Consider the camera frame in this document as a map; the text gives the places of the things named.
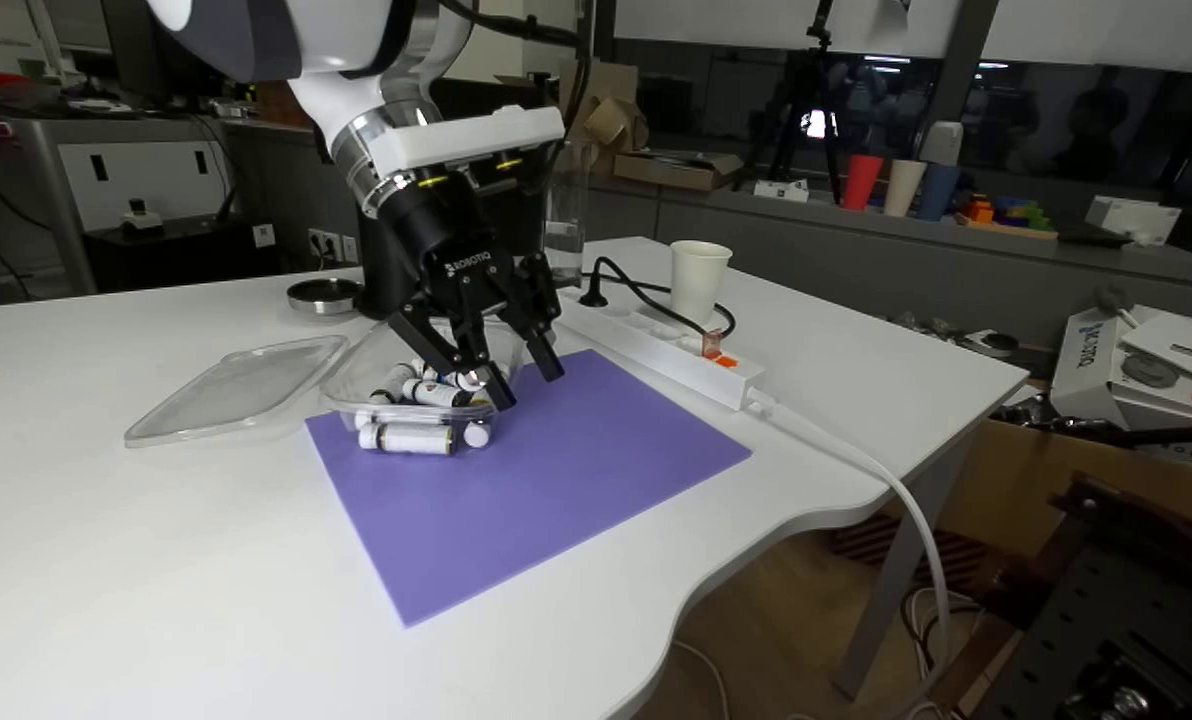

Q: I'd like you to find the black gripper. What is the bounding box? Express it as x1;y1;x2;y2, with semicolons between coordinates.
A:
385;169;568;411

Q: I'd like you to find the purple mat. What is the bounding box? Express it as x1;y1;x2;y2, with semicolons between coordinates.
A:
304;347;755;631

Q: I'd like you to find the open cardboard box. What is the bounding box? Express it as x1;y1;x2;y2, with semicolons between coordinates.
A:
574;91;746;192

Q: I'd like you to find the white product box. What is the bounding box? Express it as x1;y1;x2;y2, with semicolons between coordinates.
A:
1049;298;1192;433

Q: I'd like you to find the small white box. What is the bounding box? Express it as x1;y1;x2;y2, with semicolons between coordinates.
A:
1085;192;1186;247

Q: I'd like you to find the white tube brown band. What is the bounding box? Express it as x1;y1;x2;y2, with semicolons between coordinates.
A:
346;400;456;433
370;367;481;406

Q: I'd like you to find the white tube blue band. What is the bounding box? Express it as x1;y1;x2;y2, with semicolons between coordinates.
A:
456;415;500;457

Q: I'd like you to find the glass carafe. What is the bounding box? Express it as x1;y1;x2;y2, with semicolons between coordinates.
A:
538;137;596;290

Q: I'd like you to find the black coffee machine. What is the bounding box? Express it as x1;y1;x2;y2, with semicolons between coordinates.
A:
350;74;570;325

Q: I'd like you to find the white power strip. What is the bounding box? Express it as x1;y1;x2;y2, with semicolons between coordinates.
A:
561;298;769;415

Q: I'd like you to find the white paper cup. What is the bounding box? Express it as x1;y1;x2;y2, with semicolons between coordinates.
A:
669;237;736;333

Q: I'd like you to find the clear plastic bag with items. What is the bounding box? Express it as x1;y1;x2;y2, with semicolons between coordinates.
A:
120;325;507;465

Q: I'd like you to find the red cup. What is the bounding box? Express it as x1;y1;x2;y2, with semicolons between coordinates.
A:
834;153;886;217

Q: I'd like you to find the grey counter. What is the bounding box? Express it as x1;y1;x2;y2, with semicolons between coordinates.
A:
578;176;1192;351

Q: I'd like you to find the beige cup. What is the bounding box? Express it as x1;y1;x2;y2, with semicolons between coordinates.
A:
881;154;927;221

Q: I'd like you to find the black tripod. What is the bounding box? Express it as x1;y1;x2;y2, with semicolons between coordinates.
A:
738;0;855;205

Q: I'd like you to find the blue cup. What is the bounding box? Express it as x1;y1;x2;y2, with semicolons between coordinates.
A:
910;158;965;223

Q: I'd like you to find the grey table leg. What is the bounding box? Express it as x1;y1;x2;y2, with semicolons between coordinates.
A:
832;436;977;704

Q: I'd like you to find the orange toy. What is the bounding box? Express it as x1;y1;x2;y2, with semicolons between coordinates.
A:
956;192;1003;228

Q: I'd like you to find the green toy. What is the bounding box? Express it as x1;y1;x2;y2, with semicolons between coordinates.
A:
993;195;1055;232

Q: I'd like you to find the brown cardboard carton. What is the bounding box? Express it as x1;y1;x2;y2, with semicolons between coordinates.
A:
948;411;1192;535

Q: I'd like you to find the black power cable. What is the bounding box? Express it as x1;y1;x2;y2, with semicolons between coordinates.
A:
574;252;738;351

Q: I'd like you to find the white wall outlet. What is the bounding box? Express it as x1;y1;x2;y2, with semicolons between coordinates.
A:
304;228;363;272

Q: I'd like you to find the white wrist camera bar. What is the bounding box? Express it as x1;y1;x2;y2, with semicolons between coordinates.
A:
385;102;570;176

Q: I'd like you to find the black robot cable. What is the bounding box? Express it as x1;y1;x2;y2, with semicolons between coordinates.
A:
432;0;603;137

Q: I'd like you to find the white power cable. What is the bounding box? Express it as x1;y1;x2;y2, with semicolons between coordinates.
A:
746;393;950;622

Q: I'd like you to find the black metal frame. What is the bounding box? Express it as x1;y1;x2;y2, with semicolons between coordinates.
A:
966;474;1192;720

